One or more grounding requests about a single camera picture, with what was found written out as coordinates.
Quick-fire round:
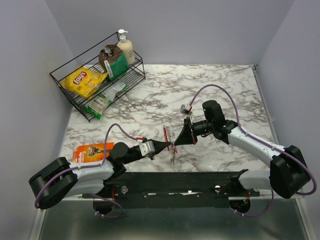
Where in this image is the brown and green bag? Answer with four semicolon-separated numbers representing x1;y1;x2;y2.
98;44;129;81

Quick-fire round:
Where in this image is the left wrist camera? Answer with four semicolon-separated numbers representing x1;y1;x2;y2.
138;140;155;157

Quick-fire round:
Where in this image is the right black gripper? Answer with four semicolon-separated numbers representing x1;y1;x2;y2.
174;116;215;146

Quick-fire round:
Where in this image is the orange box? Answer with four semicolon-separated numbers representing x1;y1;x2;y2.
72;143;104;164

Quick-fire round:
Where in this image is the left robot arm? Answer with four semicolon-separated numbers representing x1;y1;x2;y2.
28;138;171;210

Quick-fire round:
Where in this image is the green white snack packet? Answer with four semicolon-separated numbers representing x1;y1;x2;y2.
86;93;115;120

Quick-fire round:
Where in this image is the yellow Lays chips bag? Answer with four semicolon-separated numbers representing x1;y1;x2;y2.
60;67;108;99

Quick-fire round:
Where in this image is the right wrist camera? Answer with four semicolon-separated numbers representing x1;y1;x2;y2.
179;104;194;121

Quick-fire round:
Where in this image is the steel key organizer red handle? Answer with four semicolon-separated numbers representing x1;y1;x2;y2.
163;125;178;164

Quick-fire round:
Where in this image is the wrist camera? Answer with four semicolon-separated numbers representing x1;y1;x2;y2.
179;104;194;121
138;140;155;157

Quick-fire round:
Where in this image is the black wire rack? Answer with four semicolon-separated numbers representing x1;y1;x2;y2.
49;32;146;122

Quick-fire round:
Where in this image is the cream lotion pump bottle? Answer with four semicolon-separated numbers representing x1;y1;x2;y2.
117;29;135;65

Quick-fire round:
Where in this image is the white green flat packet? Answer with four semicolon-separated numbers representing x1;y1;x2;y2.
100;80;128;102

